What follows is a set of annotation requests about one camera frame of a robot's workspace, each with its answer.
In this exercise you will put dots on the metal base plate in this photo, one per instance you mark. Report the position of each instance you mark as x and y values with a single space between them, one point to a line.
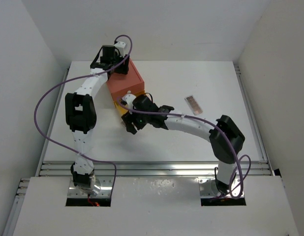
211 188
101 189

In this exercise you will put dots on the orange drawer box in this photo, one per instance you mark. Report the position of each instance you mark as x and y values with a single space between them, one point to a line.
119 84

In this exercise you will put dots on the aluminium rail frame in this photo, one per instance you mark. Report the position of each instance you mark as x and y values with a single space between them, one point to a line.
56 159

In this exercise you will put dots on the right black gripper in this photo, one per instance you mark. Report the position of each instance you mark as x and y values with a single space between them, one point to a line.
129 118

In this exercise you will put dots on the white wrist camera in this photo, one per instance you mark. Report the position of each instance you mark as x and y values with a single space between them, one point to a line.
128 99
120 46

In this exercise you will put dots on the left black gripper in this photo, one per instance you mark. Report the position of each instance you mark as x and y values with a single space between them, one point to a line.
123 69

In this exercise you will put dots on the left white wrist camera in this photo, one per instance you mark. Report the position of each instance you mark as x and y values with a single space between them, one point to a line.
120 46

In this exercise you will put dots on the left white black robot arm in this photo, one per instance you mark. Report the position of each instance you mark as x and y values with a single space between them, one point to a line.
80 114

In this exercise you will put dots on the white front cover panel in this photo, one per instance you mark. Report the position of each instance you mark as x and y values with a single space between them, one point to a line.
155 207

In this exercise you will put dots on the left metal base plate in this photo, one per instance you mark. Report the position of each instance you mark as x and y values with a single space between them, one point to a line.
101 189

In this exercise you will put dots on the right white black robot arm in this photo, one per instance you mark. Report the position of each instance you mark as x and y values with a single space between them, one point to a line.
225 137

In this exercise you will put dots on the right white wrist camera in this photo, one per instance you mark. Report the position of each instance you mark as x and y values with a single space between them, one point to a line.
128 99

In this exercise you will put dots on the yellow drawer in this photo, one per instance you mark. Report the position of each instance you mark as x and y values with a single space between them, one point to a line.
121 110

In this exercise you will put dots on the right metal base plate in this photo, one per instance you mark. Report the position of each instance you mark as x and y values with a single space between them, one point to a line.
211 188

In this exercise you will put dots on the long brown eyeshadow palette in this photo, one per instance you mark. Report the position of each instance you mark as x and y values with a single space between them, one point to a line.
193 105

